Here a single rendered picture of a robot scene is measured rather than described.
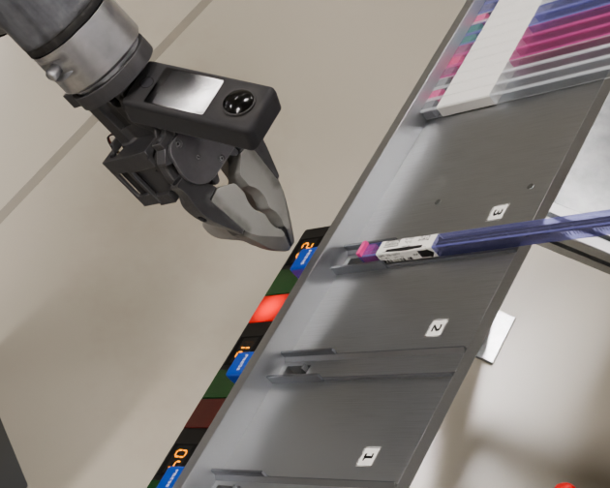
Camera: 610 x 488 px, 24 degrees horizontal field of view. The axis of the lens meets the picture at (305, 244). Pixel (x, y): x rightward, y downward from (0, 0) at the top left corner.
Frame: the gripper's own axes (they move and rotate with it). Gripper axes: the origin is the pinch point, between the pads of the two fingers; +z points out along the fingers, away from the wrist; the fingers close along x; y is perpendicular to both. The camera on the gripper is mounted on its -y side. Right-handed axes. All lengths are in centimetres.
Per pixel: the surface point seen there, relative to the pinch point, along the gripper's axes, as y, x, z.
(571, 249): 17, -38, 43
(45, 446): 75, 2, 28
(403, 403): -19.1, 14.3, 3.9
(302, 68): 75, -71, 29
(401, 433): -20.4, 16.8, 3.9
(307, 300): -3.5, 4.9, 2.8
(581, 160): 42, -73, 59
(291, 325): -3.5, 7.5, 2.7
